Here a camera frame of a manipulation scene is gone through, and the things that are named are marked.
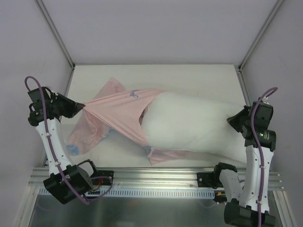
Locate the white slotted cable duct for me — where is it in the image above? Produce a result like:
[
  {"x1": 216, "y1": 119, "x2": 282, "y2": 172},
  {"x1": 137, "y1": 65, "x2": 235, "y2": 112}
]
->
[{"x1": 37, "y1": 186, "x2": 215, "y2": 199}]

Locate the left aluminium frame post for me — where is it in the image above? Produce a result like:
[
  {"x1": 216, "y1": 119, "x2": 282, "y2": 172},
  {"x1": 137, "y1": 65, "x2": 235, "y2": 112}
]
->
[{"x1": 34, "y1": 0, "x2": 75, "y2": 70}]

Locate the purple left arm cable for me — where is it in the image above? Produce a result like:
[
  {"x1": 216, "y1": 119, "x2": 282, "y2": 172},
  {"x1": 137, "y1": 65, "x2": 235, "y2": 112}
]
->
[{"x1": 24, "y1": 76, "x2": 90, "y2": 205}]

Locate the white pillow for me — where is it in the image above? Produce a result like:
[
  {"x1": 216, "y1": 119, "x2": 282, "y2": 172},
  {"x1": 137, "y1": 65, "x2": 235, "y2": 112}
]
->
[{"x1": 141, "y1": 92, "x2": 246, "y2": 163}]

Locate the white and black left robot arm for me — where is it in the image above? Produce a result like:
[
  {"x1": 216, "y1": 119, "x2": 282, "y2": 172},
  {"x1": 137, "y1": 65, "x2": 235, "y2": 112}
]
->
[{"x1": 28, "y1": 87, "x2": 99, "y2": 205}]

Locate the thin purple left base cable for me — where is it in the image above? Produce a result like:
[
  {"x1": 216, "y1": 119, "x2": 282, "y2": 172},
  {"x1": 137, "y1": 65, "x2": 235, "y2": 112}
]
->
[{"x1": 35, "y1": 176, "x2": 114, "y2": 211}]

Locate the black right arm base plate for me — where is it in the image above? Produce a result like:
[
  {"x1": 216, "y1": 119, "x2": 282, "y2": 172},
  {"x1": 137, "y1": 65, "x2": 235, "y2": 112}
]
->
[{"x1": 196, "y1": 172, "x2": 218, "y2": 189}]

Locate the blue and pink printed pillowcase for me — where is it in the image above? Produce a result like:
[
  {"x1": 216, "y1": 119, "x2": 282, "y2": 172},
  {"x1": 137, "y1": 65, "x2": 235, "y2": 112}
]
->
[{"x1": 67, "y1": 78, "x2": 188, "y2": 165}]

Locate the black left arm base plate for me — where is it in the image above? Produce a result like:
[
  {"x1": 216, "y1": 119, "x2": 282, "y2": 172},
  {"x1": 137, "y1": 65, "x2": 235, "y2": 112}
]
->
[{"x1": 91, "y1": 170, "x2": 114, "y2": 186}]

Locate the aluminium frame post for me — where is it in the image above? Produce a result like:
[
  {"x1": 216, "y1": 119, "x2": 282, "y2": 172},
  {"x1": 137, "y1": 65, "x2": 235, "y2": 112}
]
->
[
  {"x1": 238, "y1": 0, "x2": 285, "y2": 72},
  {"x1": 34, "y1": 0, "x2": 75, "y2": 70}
]

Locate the right aluminium frame post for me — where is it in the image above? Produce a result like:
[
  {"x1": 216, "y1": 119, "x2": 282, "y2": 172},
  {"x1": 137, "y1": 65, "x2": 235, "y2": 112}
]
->
[{"x1": 238, "y1": 0, "x2": 285, "y2": 72}]

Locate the aluminium mounting rail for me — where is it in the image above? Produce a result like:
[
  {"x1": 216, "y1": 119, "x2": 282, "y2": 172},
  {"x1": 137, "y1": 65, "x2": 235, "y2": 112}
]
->
[{"x1": 28, "y1": 167, "x2": 285, "y2": 191}]

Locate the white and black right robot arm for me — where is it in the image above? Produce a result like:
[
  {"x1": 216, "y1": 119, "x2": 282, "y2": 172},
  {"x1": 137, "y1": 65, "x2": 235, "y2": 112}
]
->
[{"x1": 212, "y1": 101, "x2": 276, "y2": 227}]

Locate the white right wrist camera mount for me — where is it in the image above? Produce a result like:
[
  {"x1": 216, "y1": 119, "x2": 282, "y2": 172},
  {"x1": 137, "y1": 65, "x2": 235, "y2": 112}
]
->
[{"x1": 261, "y1": 96, "x2": 270, "y2": 105}]

